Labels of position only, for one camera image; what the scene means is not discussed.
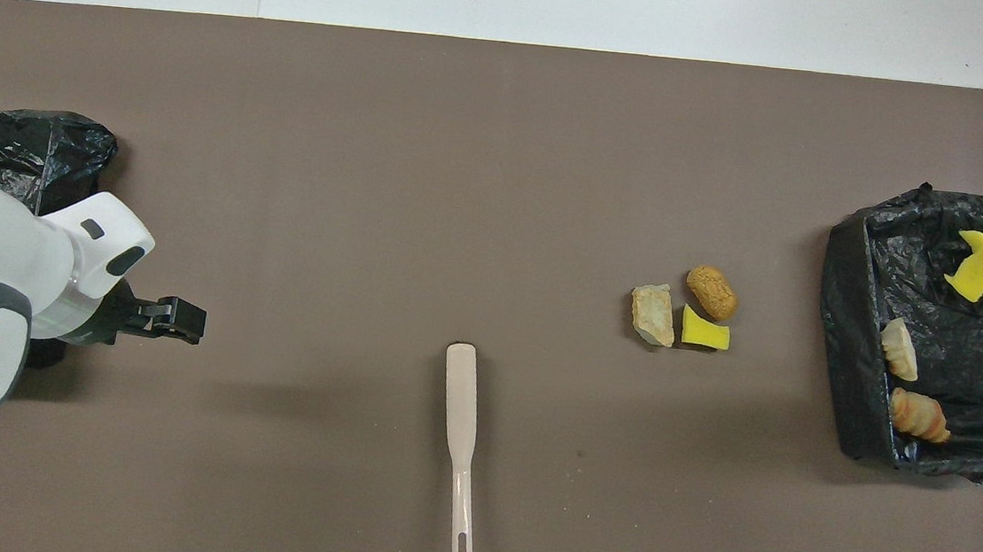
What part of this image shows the black bag lined bin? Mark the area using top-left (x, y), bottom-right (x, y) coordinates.
top-left (0, 106), bottom-right (121, 376)
top-left (804, 174), bottom-right (983, 485)

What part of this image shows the small yellow sponge wedge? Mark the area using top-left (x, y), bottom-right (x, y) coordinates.
top-left (679, 304), bottom-right (734, 351)

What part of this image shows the orange striped croissant piece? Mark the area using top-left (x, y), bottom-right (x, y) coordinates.
top-left (886, 387), bottom-right (955, 445)

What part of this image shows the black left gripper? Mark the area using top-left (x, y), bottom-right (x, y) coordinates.
top-left (59, 275), bottom-right (210, 357)

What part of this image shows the brown oval bread roll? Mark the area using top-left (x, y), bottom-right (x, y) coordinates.
top-left (683, 264), bottom-right (741, 324)

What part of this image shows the brown table mat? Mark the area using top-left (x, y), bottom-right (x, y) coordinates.
top-left (0, 0), bottom-right (983, 552)

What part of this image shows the pale croissant piece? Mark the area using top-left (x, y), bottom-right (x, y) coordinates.
top-left (878, 315), bottom-right (924, 383)

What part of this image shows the beige hand brush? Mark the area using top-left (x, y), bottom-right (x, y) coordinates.
top-left (428, 341), bottom-right (494, 552)

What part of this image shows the notched yellow sponge piece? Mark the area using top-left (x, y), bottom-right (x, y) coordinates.
top-left (941, 228), bottom-right (983, 305)

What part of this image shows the pale tan bread chunk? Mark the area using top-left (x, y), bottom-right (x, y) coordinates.
top-left (627, 280), bottom-right (680, 349)

